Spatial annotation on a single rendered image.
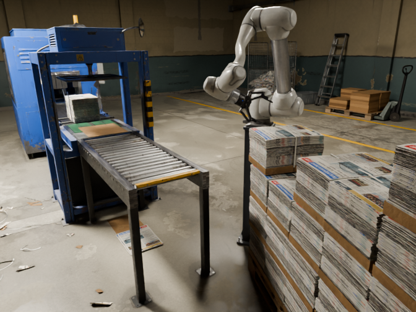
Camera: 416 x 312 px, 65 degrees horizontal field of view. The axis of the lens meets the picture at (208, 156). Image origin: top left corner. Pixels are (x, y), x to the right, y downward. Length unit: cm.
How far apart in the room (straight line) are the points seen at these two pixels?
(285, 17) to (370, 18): 732
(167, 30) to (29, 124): 724
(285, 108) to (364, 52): 711
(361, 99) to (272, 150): 628
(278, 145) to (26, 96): 414
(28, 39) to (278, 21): 396
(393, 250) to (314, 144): 104
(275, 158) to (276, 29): 77
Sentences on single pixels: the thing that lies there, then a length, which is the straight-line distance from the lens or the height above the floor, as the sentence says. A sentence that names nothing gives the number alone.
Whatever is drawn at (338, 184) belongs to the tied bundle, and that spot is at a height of 106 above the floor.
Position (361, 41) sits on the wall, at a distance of 942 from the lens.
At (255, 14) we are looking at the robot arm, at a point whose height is 175.
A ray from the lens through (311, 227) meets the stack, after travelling 157.
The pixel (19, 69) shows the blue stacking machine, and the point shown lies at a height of 132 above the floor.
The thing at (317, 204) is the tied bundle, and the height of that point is 91.
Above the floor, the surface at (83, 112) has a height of 90.
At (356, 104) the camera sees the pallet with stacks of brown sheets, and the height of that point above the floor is 31.
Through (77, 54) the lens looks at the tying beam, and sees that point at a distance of 310.
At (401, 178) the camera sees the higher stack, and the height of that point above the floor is 120.
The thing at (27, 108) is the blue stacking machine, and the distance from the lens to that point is 541.
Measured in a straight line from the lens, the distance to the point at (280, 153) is 198.
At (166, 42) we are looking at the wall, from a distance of 1167.
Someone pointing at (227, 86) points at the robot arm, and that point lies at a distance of 175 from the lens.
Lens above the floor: 156
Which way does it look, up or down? 18 degrees down
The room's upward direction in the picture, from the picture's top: 1 degrees counter-clockwise
